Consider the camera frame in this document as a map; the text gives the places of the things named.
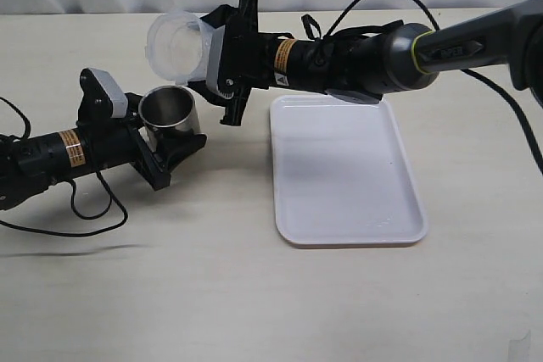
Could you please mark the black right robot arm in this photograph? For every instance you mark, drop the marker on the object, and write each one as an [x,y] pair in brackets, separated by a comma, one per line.
[361,64]

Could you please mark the stainless steel cup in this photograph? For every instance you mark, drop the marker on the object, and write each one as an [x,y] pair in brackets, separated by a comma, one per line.
[169,111]

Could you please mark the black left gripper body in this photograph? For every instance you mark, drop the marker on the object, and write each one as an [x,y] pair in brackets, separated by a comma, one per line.
[112,142]

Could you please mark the clear plastic pitcher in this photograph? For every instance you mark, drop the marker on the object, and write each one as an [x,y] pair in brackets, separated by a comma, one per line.
[178,46]

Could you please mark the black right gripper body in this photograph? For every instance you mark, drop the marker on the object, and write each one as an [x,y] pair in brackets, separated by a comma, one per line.
[245,61]

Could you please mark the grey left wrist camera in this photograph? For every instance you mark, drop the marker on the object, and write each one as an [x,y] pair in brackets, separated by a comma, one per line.
[116,96]

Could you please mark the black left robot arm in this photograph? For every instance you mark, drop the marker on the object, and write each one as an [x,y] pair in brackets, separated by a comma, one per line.
[30,165]

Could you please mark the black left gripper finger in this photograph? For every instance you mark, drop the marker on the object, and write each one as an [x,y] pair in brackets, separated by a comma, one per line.
[175,149]
[132,108]

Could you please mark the white rectangular tray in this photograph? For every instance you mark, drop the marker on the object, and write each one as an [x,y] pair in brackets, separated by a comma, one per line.
[341,176]

